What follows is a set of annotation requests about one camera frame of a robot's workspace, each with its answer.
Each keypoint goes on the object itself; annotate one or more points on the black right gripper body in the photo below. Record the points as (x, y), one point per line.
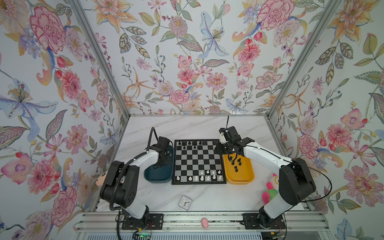
(224, 148)

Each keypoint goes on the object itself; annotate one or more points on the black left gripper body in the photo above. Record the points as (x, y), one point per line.
(166, 159)

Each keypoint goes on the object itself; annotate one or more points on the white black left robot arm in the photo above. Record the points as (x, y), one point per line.
(119, 184)

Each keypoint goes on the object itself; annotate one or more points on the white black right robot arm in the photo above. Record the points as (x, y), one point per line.
(296, 181)

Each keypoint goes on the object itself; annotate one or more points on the black white chess board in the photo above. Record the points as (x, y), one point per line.
(198, 162)

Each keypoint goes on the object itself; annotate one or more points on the teal plastic tray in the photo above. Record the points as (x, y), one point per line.
(159, 174)

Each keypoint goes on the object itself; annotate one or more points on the yellow plastic tray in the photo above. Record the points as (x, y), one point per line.
(238, 169)

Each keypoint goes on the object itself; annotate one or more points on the small white square clock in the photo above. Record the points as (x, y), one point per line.
(185, 203)

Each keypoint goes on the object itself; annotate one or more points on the green pink owl plush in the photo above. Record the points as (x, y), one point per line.
(272, 189)

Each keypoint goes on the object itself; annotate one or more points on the pink faced plush doll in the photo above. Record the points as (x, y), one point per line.
(101, 179)

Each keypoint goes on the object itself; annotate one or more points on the small pink toy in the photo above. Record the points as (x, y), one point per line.
(204, 223)

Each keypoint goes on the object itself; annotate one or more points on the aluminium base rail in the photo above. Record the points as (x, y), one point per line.
(293, 221)

